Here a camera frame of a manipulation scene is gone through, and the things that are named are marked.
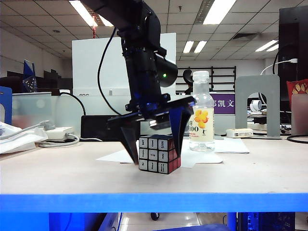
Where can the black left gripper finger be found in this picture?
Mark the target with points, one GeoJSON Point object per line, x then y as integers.
{"type": "Point", "coordinates": [132, 139]}
{"type": "Point", "coordinates": [176, 125]}

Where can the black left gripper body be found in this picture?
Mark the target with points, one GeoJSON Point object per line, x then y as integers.
{"type": "Point", "coordinates": [146, 96]}

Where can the Rubik's cube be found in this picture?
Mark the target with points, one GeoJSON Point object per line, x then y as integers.
{"type": "Point", "coordinates": [154, 154]}

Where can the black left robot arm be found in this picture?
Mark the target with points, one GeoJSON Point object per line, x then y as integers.
{"type": "Point", "coordinates": [134, 24]}

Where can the white paper sheet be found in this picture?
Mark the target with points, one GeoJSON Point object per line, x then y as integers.
{"type": "Point", "coordinates": [211, 160]}
{"type": "Point", "coordinates": [233, 145]}
{"type": "Point", "coordinates": [113, 157]}

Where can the clear bottle with orange label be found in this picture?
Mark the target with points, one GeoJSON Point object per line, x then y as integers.
{"type": "Point", "coordinates": [204, 120]}

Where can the black rectangular box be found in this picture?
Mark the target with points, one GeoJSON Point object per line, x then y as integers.
{"type": "Point", "coordinates": [96, 130]}

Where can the black office chair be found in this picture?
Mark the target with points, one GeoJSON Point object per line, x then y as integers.
{"type": "Point", "coordinates": [187, 75]}

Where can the purple name sign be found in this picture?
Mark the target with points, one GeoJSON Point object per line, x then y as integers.
{"type": "Point", "coordinates": [225, 103]}

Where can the cream power adapter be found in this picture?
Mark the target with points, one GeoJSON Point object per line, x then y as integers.
{"type": "Point", "coordinates": [240, 133]}

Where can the ceiling light panel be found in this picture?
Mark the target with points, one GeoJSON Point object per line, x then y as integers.
{"type": "Point", "coordinates": [188, 47]}
{"type": "Point", "coordinates": [81, 12]}
{"type": "Point", "coordinates": [219, 12]}
{"type": "Point", "coordinates": [265, 46]}

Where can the white monitor back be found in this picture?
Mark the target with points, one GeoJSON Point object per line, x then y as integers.
{"type": "Point", "coordinates": [86, 67]}

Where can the frosted desk partition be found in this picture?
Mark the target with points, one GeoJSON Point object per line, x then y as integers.
{"type": "Point", "coordinates": [67, 113]}

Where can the white laptop charger brick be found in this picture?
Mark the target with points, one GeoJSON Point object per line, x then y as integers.
{"type": "Point", "coordinates": [59, 132]}

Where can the black caster wheel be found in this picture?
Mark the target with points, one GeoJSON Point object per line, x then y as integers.
{"type": "Point", "coordinates": [155, 217]}

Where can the white desk fan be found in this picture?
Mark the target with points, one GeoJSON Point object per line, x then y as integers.
{"type": "Point", "coordinates": [256, 106]}

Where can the red hanging ornament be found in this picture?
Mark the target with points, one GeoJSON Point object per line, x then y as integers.
{"type": "Point", "coordinates": [94, 32]}

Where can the grey metal bookend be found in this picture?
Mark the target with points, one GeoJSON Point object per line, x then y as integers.
{"type": "Point", "coordinates": [274, 108]}

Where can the blue table leg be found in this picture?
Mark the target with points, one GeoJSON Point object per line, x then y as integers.
{"type": "Point", "coordinates": [233, 221]}
{"type": "Point", "coordinates": [60, 221]}

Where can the blue crystal trophy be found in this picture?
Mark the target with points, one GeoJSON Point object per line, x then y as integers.
{"type": "Point", "coordinates": [30, 81]}

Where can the white plastic bag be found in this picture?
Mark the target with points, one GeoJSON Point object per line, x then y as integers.
{"type": "Point", "coordinates": [14, 144]}

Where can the small frosted panel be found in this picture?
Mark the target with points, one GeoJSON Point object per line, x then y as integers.
{"type": "Point", "coordinates": [299, 115]}

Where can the red patterned cushion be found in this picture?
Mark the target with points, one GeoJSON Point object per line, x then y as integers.
{"type": "Point", "coordinates": [298, 87]}

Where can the black computer case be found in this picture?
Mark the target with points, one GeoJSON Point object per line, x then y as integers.
{"type": "Point", "coordinates": [264, 221]}

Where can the blue metal bookend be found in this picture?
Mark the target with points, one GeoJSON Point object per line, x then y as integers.
{"type": "Point", "coordinates": [8, 96]}

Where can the black monitor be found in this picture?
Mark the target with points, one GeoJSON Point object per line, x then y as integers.
{"type": "Point", "coordinates": [288, 36]}

